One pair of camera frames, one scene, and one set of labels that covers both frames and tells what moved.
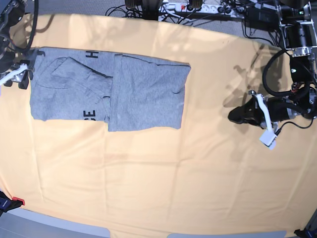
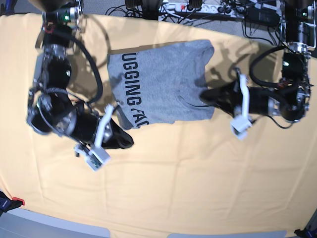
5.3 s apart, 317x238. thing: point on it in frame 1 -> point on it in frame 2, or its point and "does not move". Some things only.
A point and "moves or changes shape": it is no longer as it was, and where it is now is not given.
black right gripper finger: (250, 112) -> (228, 97)
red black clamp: (7, 204) does not move
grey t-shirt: (130, 92) moves or changes shape
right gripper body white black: (272, 126) -> (241, 125)
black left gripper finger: (31, 61) -> (116, 138)
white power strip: (232, 11) does not move
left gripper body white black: (16, 76) -> (97, 157)
